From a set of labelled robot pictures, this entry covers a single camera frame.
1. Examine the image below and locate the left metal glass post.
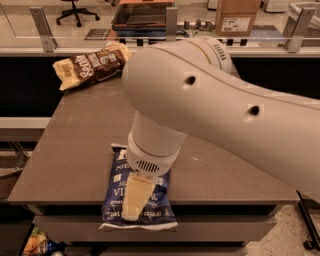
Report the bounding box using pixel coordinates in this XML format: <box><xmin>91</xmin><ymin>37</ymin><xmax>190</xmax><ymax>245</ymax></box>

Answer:
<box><xmin>29</xmin><ymin>7</ymin><xmax>57</xmax><ymax>52</ymax></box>

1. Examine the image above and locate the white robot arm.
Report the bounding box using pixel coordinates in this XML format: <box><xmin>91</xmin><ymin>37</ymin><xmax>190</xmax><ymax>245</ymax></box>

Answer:
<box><xmin>122</xmin><ymin>37</ymin><xmax>320</xmax><ymax>200</ymax></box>

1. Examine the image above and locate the cardboard box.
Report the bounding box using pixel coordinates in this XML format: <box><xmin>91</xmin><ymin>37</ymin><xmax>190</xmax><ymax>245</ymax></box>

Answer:
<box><xmin>215</xmin><ymin>0</ymin><xmax>260</xmax><ymax>36</ymax></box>

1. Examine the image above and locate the metal glass post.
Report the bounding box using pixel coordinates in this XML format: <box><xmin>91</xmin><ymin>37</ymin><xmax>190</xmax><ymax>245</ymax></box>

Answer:
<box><xmin>29</xmin><ymin>7</ymin><xmax>57</xmax><ymax>52</ymax></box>
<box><xmin>283</xmin><ymin>7</ymin><xmax>316</xmax><ymax>53</ymax></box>
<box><xmin>166</xmin><ymin>7</ymin><xmax>178</xmax><ymax>42</ymax></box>

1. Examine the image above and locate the grey table drawer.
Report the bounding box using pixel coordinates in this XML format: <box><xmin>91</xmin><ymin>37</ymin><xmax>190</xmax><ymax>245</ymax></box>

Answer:
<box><xmin>33</xmin><ymin>215</ymin><xmax>277</xmax><ymax>242</ymax></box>

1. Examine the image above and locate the brown chip bag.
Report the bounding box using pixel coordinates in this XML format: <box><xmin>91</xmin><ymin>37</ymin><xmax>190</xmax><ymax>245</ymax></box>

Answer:
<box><xmin>53</xmin><ymin>42</ymin><xmax>132</xmax><ymax>91</ymax></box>

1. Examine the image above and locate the dark tray on floor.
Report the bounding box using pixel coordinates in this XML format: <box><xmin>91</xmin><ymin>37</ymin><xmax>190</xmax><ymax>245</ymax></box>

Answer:
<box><xmin>112</xmin><ymin>0</ymin><xmax>175</xmax><ymax>28</ymax></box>

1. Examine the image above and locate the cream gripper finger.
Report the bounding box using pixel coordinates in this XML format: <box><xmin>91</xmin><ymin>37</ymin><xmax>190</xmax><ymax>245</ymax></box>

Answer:
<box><xmin>121</xmin><ymin>174</ymin><xmax>155</xmax><ymax>221</ymax></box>

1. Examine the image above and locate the right metal glass post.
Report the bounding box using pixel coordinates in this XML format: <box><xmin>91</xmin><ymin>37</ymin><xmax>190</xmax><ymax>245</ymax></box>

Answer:
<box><xmin>283</xmin><ymin>7</ymin><xmax>316</xmax><ymax>53</ymax></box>

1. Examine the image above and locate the middle metal glass post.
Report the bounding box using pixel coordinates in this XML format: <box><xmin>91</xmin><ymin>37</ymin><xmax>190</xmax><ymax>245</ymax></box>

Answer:
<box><xmin>166</xmin><ymin>7</ymin><xmax>178</xmax><ymax>42</ymax></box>

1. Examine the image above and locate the black office chair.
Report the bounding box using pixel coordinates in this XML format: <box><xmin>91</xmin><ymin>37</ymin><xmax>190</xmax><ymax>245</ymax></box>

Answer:
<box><xmin>56</xmin><ymin>0</ymin><xmax>100</xmax><ymax>27</ymax></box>

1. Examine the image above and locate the blue Kettle chip bag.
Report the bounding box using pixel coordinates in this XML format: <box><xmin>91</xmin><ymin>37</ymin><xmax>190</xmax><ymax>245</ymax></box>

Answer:
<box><xmin>99</xmin><ymin>144</ymin><xmax>178</xmax><ymax>231</ymax></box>

